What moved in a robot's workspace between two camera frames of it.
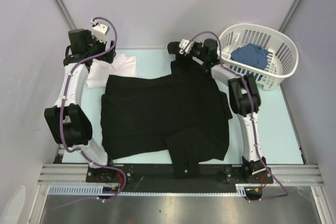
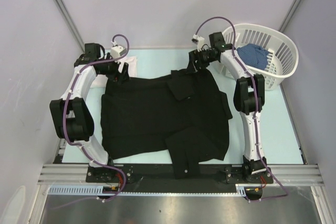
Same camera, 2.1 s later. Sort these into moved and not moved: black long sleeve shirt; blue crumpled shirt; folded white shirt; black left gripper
Moved: black left gripper
Not moved: blue crumpled shirt; black long sleeve shirt; folded white shirt
